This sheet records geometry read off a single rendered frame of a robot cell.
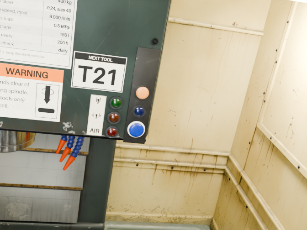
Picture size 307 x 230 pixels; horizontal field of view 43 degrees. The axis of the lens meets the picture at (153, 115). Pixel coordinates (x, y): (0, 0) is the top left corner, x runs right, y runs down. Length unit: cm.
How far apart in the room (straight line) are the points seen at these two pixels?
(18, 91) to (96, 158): 87
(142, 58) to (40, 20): 19
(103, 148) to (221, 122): 71
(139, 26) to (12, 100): 28
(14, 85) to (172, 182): 148
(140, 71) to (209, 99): 122
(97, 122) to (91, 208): 98
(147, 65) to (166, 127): 123
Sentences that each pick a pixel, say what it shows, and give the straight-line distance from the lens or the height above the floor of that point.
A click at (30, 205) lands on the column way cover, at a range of 168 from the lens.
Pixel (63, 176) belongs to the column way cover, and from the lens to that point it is 159.
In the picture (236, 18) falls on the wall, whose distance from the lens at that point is 188.
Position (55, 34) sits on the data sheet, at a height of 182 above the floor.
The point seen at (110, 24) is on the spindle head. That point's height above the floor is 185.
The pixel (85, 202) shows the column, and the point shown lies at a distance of 170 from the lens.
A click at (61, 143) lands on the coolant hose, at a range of 101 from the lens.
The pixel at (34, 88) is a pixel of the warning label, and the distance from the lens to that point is 76.
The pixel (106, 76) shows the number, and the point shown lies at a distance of 74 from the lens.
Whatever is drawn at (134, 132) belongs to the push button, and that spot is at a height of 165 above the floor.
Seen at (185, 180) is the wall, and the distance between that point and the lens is 213.
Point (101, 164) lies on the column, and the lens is 160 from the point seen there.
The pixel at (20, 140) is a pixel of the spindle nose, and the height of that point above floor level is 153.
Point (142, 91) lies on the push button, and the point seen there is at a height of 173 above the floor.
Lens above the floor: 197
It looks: 21 degrees down
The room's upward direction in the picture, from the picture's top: 10 degrees clockwise
